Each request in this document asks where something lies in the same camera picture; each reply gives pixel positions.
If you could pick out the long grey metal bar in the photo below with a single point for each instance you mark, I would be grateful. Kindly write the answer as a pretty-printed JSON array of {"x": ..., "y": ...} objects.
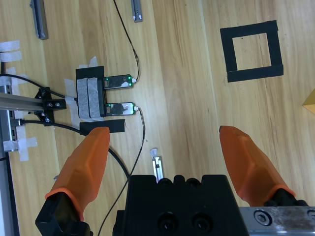
[{"x": 40, "y": 19}]

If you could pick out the black usb hub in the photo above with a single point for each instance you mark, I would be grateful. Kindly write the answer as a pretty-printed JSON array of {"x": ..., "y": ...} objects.
[{"x": 101, "y": 96}]

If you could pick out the black tape square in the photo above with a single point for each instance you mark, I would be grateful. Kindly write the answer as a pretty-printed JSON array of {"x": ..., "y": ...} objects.
[{"x": 253, "y": 73}]

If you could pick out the usb dongle with green light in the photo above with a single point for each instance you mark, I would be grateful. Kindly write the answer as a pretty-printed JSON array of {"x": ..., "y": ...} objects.
[
  {"x": 115, "y": 82},
  {"x": 118, "y": 109}
]

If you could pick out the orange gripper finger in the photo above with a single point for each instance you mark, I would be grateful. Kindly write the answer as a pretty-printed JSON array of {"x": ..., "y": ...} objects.
[
  {"x": 83, "y": 167},
  {"x": 251, "y": 167}
]

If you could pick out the white masking tape piece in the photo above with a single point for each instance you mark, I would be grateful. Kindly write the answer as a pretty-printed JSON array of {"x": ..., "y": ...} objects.
[
  {"x": 73, "y": 113},
  {"x": 9, "y": 56},
  {"x": 9, "y": 46},
  {"x": 153, "y": 152},
  {"x": 24, "y": 145},
  {"x": 93, "y": 98},
  {"x": 69, "y": 86},
  {"x": 14, "y": 79},
  {"x": 92, "y": 62},
  {"x": 82, "y": 98}
]

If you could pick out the aluminium profile bar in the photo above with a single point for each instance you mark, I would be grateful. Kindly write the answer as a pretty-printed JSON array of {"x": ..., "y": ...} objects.
[{"x": 19, "y": 100}]

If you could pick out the short slotted aluminium piece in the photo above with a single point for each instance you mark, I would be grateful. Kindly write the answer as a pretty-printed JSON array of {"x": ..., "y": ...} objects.
[
  {"x": 158, "y": 169},
  {"x": 136, "y": 9}
]

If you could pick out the silver metal plate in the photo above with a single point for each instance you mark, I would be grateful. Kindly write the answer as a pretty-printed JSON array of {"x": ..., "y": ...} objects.
[{"x": 7, "y": 127}]

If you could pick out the yellow block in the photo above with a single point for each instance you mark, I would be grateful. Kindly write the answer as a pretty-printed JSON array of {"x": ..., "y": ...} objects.
[{"x": 310, "y": 102}]

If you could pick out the black corner bracket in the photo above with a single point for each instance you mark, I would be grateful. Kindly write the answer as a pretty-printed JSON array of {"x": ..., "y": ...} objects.
[{"x": 53, "y": 104}]

